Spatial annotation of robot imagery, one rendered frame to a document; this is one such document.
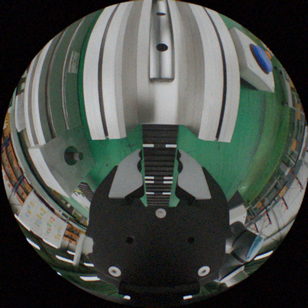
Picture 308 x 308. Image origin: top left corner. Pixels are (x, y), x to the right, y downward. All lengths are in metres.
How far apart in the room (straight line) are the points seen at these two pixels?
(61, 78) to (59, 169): 0.14
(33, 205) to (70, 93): 2.94
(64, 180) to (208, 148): 0.24
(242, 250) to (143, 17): 0.64
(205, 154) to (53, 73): 0.28
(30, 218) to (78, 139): 3.01
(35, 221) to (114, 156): 3.09
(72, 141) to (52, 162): 0.05
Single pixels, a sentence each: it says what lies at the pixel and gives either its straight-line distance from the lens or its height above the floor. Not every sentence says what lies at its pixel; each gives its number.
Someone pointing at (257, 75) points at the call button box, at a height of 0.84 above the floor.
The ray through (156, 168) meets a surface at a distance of 0.15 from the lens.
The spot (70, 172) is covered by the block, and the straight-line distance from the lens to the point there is 0.17.
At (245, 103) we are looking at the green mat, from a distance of 0.21.
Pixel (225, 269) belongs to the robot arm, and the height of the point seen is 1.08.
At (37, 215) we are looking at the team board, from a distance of 3.13.
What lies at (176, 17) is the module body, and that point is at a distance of 0.15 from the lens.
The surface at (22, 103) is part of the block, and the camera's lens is 0.35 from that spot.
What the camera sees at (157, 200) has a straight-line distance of 0.21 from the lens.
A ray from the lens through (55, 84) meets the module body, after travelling 0.17.
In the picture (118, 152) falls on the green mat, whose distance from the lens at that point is 0.17.
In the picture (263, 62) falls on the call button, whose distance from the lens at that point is 0.16.
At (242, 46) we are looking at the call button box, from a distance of 0.15.
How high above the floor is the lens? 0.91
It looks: 59 degrees down
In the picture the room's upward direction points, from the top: 176 degrees counter-clockwise
